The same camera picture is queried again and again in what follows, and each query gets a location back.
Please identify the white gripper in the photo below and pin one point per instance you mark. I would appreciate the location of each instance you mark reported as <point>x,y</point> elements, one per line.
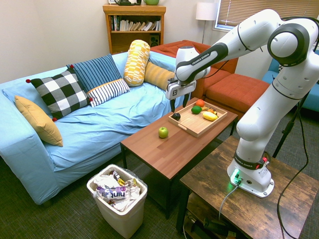
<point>180,90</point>

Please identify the green apple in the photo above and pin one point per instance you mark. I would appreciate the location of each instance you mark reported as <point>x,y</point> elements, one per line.
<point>163,132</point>

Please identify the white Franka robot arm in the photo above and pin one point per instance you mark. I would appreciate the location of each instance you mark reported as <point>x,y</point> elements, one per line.
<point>259,32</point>

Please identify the wooden serving tray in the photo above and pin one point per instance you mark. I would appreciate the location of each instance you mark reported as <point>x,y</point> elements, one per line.
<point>197,123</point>

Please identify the black round fruit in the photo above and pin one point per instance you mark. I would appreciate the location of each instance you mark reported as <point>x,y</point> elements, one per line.
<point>176,116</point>

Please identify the green lime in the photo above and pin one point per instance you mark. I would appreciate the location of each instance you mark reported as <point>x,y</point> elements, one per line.
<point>196,109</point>

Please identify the orange fruit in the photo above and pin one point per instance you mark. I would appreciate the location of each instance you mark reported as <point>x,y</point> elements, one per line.
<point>200,102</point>

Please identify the small toy banana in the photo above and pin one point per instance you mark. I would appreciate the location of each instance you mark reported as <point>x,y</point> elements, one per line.
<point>206,108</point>

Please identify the yellow lemon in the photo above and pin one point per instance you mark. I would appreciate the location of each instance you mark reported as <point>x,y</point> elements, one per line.
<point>210,116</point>

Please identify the small orange toy vegetable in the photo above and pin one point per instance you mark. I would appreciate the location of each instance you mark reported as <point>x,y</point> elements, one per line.
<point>211,111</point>

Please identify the mustard striped bolster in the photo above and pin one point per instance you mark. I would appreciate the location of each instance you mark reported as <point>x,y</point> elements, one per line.
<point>158,76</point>

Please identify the brown wooden coffee table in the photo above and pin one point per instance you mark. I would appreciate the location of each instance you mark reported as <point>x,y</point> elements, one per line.
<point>172,152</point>

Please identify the yellow white patterned bolster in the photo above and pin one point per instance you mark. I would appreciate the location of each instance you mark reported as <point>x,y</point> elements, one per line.
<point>136,63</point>

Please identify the black speaker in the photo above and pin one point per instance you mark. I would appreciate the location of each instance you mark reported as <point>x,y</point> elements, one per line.
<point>154,40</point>

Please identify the white navy striped pillow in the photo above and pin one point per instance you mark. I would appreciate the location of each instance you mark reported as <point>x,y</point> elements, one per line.
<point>108,92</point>

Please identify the wooden bookshelf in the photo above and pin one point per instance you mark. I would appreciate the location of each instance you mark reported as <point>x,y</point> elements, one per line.
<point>134,41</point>

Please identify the light blue sofa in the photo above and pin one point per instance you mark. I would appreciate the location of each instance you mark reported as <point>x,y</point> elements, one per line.
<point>99,124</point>

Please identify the row of books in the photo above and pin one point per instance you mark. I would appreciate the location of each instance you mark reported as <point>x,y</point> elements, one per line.
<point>135,26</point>

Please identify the blue striped pillow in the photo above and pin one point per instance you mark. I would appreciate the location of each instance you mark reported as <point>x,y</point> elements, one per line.
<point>96,71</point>

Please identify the white shade floor lamp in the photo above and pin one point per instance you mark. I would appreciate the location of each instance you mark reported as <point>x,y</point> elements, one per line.
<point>206,11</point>

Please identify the green pot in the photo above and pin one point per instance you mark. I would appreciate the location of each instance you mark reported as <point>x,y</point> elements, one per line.
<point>151,2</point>

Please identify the black tripod stand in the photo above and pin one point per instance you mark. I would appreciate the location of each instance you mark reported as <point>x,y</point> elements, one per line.
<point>286,132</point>

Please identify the crumpled hint label wrapper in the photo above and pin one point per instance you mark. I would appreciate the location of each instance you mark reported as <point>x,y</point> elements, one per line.
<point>113,193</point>

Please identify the wooden window blinds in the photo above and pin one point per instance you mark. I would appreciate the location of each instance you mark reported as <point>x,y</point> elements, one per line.
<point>249,10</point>

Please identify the black white checkered pillow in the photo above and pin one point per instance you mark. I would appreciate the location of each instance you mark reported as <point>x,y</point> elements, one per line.
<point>59,93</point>

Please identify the white trash bin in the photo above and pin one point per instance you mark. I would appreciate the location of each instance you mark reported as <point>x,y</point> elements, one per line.
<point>124,219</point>

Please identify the rustic dark wood table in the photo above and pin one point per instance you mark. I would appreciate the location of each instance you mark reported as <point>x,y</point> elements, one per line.
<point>251,211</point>

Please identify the teal chair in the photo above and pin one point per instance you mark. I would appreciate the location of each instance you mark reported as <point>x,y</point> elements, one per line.
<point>310,99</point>

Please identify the plain mustard yellow pillow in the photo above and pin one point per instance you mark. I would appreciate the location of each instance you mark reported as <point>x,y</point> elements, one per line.
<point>38,122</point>

